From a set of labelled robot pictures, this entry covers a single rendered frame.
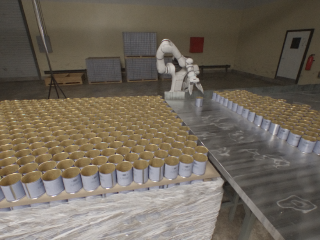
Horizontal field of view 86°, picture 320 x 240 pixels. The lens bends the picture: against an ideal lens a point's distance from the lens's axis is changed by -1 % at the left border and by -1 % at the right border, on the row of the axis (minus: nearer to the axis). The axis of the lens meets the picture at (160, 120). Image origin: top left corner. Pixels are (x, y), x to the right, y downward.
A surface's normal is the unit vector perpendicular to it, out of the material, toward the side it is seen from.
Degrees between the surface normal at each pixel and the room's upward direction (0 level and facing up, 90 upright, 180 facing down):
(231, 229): 0
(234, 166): 0
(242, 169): 0
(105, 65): 92
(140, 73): 89
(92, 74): 91
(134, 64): 92
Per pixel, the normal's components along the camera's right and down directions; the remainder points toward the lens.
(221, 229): 0.00, -0.91
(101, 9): 0.23, 0.40
